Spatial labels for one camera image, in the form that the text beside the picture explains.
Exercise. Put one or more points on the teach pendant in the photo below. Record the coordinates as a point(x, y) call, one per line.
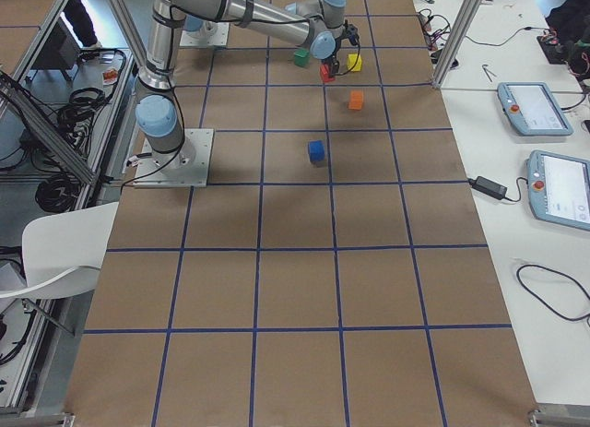
point(558, 189)
point(532, 110)

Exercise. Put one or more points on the aluminium frame post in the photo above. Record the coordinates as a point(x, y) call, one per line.
point(465, 16)

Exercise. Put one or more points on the green block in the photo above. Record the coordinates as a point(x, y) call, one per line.
point(301, 58)

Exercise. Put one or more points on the yellow block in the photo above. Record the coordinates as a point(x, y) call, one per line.
point(354, 62)

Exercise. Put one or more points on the blue block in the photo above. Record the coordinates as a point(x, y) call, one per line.
point(316, 151)

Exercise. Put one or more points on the black power adapter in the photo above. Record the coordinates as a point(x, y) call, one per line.
point(488, 187)

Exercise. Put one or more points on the lower teach pendant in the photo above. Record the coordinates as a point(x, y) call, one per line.
point(558, 189)

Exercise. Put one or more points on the red block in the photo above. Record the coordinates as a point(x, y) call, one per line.
point(326, 73)

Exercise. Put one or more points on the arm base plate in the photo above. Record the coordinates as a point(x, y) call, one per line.
point(201, 34)
point(189, 168)

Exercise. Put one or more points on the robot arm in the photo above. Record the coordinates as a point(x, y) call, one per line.
point(318, 26)

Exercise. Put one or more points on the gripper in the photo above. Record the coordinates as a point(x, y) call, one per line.
point(335, 58)

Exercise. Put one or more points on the upper teach pendant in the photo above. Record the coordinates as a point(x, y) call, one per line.
point(532, 110)

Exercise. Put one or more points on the white chair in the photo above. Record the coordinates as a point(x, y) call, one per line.
point(63, 253)

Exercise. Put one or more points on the orange block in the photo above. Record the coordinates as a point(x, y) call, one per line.
point(356, 100)

